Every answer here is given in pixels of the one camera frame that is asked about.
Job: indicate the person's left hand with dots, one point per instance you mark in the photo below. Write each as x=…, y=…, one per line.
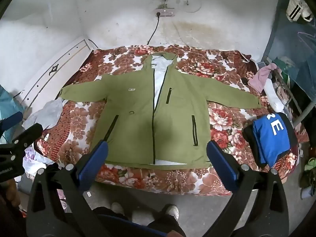
x=11, y=192

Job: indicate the white striped hanging garment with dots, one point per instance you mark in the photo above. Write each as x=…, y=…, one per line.
x=296, y=7

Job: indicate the person's left shoe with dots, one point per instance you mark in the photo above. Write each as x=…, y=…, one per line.
x=117, y=207

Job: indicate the green bag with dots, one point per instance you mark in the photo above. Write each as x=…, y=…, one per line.
x=309, y=165

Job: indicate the blue and black folded garment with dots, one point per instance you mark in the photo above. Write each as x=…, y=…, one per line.
x=269, y=138

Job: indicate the white purple floral sheet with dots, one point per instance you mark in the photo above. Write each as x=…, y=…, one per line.
x=32, y=158

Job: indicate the person's dark pants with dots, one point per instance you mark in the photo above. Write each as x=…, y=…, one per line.
x=163, y=223

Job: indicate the green hooded jacket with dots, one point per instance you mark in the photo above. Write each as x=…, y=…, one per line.
x=138, y=98

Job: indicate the white bed headboard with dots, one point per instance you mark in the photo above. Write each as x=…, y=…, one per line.
x=56, y=66

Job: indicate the white power strip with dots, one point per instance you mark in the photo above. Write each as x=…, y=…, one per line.
x=165, y=12

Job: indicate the person's right shoe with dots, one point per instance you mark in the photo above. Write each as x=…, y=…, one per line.
x=172, y=211

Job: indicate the person's shoe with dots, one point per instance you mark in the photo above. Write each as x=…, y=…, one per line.
x=172, y=211
x=117, y=207

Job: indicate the teal hanging garment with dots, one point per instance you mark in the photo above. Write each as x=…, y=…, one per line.
x=306, y=74

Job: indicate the teal fabric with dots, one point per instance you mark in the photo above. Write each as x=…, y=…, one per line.
x=9, y=103

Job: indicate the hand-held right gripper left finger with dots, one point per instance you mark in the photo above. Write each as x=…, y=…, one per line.
x=93, y=163

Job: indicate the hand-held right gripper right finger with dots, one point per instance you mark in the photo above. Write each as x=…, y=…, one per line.
x=222, y=167

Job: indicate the pink cloth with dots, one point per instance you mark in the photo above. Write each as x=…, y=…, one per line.
x=261, y=76

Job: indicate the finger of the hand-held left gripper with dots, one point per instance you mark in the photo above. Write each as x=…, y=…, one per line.
x=12, y=121
x=27, y=134

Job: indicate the white cloth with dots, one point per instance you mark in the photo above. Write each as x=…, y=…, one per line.
x=274, y=96

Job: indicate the grey cloth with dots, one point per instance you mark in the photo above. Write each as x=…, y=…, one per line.
x=47, y=113

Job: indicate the red floral blanket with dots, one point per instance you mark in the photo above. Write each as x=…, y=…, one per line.
x=222, y=128

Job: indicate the metal clothes rack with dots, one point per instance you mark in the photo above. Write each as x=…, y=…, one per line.
x=274, y=29

